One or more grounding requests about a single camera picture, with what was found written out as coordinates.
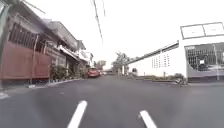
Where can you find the row of houses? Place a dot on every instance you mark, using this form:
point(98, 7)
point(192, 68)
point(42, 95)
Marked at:
point(66, 46)

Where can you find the red car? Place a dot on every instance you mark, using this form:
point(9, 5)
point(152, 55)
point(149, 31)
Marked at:
point(93, 72)

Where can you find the trees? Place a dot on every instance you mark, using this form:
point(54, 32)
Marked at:
point(119, 61)

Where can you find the white building with grilled window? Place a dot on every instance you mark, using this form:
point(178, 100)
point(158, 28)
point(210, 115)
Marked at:
point(203, 53)

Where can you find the building with red gate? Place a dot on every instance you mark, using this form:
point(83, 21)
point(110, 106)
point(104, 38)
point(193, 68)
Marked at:
point(23, 53)

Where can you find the grey kerb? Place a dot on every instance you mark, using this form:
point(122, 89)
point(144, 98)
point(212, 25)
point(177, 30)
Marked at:
point(50, 83)

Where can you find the grey asphalt road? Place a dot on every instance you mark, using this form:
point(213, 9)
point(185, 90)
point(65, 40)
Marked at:
point(113, 96)

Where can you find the long white wall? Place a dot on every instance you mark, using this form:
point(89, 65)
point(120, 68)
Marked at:
point(156, 61)

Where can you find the green bushes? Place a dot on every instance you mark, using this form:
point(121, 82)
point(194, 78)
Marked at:
point(59, 72)

